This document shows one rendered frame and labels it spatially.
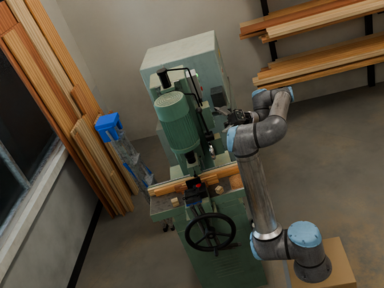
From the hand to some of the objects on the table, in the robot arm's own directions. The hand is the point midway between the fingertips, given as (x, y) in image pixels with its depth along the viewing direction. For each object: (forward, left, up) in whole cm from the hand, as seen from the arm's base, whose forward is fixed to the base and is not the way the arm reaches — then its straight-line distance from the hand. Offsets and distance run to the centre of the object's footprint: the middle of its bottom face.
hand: (216, 120), depth 206 cm
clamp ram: (+25, 0, -42) cm, 49 cm away
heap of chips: (0, -1, -43) cm, 43 cm away
